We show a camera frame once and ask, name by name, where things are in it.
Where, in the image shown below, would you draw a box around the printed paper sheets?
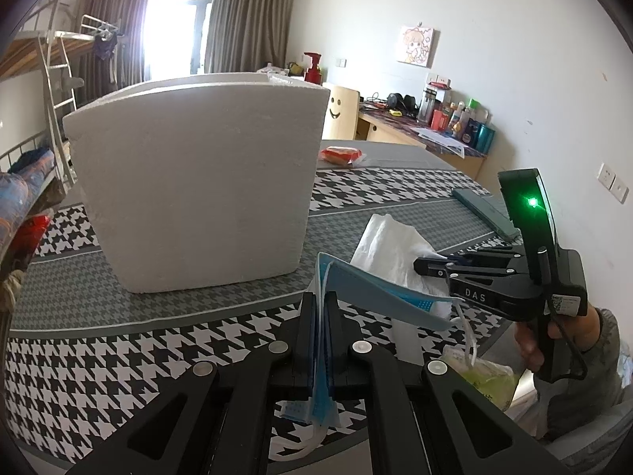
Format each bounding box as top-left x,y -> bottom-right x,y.
411,127 -> 467,159

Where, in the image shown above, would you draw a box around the green tissue packet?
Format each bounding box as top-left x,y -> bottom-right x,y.
441,346 -> 518,410

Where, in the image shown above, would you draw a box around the grey green sleeve forearm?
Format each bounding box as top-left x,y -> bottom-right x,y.
535,309 -> 624,442

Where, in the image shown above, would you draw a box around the left brown curtain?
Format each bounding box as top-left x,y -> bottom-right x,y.
74,0 -> 149,105

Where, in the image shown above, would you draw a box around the right brown curtain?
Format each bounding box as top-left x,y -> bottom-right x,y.
204,0 -> 293,73

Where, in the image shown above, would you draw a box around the wooden desk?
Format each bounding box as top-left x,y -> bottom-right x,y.
356,104 -> 487,180

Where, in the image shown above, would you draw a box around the white styrofoam box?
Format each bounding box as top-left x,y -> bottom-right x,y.
63,73 -> 330,294

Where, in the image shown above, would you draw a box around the person's right hand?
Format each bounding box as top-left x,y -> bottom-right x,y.
514,300 -> 602,372

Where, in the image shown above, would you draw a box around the red snack packet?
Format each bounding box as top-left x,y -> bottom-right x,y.
318,146 -> 365,167

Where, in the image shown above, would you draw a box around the wooden smiley face chair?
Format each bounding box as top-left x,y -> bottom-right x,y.
322,86 -> 360,141

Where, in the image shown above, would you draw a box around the red plastic bag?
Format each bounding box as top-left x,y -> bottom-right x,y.
9,209 -> 54,266

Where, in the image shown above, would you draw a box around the white pump bottle red cap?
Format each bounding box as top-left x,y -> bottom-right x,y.
305,51 -> 322,85

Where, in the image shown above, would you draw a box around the blue orange quilt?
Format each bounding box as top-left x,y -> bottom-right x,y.
0,147 -> 56,253

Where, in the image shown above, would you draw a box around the dark grey flat box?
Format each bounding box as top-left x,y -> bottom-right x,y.
452,188 -> 520,242

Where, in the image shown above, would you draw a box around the teal cylinder bottle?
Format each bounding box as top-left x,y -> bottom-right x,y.
475,124 -> 496,154

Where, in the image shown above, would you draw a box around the blue face mask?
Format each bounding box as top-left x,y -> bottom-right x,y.
269,253 -> 478,462

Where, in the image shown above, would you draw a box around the white paper tissue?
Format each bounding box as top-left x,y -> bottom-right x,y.
351,213 -> 449,366

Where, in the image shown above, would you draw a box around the houndstooth table cloth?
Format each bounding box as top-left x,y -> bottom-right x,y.
6,160 -> 500,466

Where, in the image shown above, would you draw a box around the brown curtain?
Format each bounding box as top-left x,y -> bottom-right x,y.
204,0 -> 293,73
74,0 -> 149,105

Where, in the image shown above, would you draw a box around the anime wall picture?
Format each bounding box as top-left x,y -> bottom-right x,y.
398,24 -> 436,68

